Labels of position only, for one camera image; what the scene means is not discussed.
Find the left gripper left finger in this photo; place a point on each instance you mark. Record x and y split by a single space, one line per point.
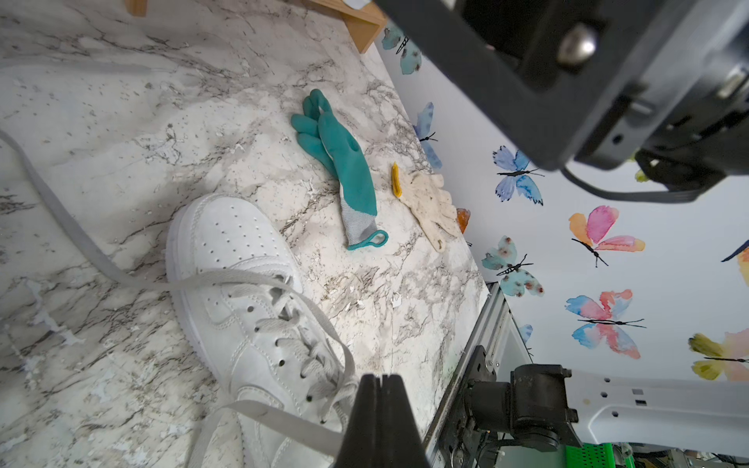
361 441

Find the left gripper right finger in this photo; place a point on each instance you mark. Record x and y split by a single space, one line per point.
400 443

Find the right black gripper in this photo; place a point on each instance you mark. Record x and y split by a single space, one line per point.
664 83

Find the white sneaker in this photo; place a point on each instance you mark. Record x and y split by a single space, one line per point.
215 359

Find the green plastic basket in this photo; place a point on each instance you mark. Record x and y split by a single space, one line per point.
601 456

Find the beige work glove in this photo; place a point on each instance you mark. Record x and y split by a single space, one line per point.
430 204

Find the wooden shelf stand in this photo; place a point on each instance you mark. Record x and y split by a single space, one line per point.
269 26

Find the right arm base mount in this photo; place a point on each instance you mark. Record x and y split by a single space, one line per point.
530 410

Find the aluminium front rail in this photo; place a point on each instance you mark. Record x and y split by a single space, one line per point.
494 349

